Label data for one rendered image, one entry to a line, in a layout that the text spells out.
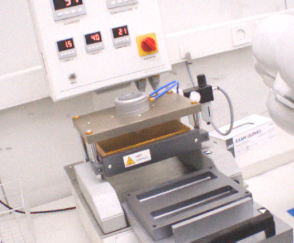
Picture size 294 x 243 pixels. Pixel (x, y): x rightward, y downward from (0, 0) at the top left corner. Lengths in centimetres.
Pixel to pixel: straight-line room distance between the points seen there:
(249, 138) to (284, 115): 92
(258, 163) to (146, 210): 68
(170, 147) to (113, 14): 38
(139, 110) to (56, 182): 63
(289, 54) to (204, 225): 37
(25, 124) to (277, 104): 104
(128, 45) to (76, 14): 16
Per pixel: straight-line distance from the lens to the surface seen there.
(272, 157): 148
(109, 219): 92
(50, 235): 137
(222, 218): 78
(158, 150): 100
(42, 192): 158
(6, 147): 152
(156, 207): 85
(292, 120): 60
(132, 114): 103
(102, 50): 116
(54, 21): 113
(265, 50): 69
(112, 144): 102
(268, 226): 75
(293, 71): 50
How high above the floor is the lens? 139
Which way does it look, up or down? 17 degrees down
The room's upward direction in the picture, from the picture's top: 11 degrees counter-clockwise
